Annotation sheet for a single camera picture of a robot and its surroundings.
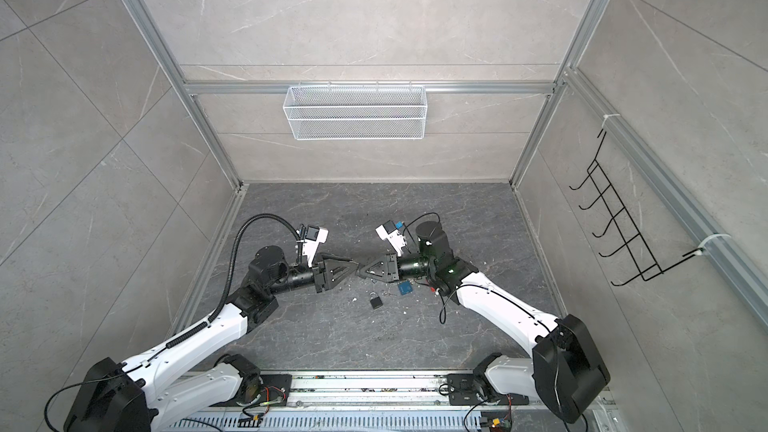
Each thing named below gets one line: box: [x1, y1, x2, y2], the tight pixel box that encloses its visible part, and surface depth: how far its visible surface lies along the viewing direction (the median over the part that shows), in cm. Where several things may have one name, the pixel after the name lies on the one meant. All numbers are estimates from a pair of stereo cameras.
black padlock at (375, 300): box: [369, 292, 383, 310], surface depth 90 cm
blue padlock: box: [398, 280, 414, 295], surface depth 92 cm
